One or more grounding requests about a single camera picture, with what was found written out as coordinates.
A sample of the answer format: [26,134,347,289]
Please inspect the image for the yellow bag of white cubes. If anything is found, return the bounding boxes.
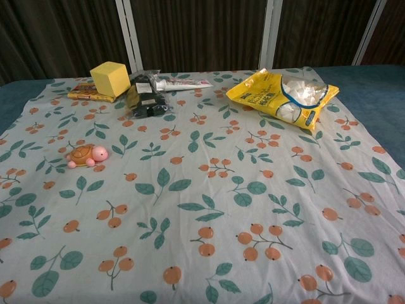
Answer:
[225,68,340,134]

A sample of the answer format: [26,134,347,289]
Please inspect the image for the black items in clear bag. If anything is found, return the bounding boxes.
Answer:
[123,69,174,120]

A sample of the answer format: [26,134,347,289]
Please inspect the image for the orange pink turtle toy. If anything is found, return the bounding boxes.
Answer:
[65,144,109,169]

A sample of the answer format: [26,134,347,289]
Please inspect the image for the yellow foam cube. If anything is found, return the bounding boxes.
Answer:
[89,61,132,97]

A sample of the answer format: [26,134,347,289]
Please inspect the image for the dark brown pleated curtain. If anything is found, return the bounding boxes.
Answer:
[0,0,405,87]

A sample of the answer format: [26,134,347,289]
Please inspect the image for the white metal frame post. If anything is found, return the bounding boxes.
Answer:
[261,0,283,71]
[352,0,389,67]
[114,0,142,75]

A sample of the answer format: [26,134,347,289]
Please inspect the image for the white tube with red print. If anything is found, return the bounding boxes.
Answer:
[154,75,214,92]

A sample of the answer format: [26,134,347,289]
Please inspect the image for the floral fruit print tablecloth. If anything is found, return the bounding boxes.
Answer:
[0,66,405,304]

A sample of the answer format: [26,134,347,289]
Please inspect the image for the flat yellow snack box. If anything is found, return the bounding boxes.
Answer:
[67,83,116,103]

